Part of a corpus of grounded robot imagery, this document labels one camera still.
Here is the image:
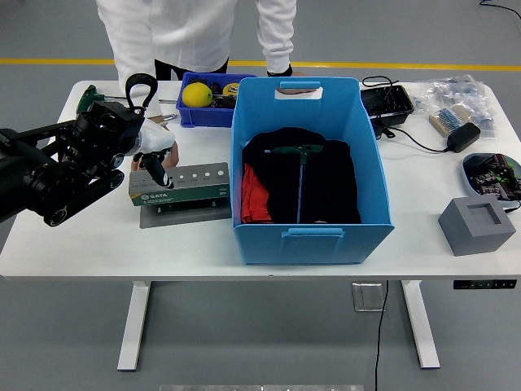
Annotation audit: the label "small dark blue bin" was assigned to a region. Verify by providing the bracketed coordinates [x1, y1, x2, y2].
[175, 72, 258, 129]

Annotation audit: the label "black plastic tray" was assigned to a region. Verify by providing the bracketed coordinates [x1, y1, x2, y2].
[360, 85, 415, 127]

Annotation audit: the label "black adapter cable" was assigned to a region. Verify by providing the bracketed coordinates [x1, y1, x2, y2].
[361, 76, 453, 154]

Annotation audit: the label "large green T-handle hex key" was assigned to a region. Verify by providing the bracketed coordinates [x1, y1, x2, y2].
[264, 143, 326, 224]

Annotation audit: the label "yellow ball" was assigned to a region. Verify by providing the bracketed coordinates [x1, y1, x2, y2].
[182, 81, 213, 108]

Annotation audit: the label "person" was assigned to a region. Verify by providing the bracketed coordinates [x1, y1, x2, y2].
[95, 0, 297, 82]

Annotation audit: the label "black table control panel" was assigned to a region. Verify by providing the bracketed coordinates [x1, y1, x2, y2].
[453, 279, 518, 291]

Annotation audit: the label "clear bags of components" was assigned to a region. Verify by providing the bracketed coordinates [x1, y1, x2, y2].
[406, 73, 497, 139]

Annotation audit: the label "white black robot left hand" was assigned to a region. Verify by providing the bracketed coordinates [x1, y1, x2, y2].
[133, 117, 177, 191]

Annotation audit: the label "thin black floor cable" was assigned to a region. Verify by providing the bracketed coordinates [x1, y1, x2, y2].
[479, 0, 521, 20]

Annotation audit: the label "grey foam block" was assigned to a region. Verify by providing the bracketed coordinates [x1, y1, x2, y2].
[437, 195, 517, 257]

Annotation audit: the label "person's left hand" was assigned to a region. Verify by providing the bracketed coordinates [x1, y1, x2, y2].
[275, 71, 323, 97]

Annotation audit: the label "person's right hand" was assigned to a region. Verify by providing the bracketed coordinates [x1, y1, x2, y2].
[161, 142, 181, 169]

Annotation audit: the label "red cloth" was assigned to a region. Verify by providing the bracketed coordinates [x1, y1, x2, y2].
[241, 163, 273, 223]

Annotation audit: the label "silver floor socket plate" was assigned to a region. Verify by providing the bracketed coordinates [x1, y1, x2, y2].
[351, 282, 387, 313]

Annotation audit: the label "resistor tape strip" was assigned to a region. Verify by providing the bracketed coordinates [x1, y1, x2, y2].
[428, 103, 475, 135]

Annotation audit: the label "long green T-handle hex key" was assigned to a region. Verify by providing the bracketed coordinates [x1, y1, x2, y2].
[76, 84, 179, 112]

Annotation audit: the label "white table leg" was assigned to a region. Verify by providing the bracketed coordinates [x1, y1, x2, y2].
[116, 280, 152, 372]
[401, 279, 441, 370]

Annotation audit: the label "green grey hex key stand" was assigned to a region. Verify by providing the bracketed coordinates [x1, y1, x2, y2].
[129, 161, 232, 229]

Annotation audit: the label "black power adapter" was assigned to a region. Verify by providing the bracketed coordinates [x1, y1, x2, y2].
[446, 121, 482, 154]

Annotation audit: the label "light blue plate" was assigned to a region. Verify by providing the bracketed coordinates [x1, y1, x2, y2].
[462, 152, 521, 203]

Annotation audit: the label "large blue plastic box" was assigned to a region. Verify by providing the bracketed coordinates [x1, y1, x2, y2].
[230, 76, 396, 266]

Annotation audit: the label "black cloth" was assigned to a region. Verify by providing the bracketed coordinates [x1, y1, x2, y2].
[241, 126, 362, 224]

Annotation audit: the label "pile of electronic parts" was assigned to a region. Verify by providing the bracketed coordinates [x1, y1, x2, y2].
[463, 153, 521, 201]

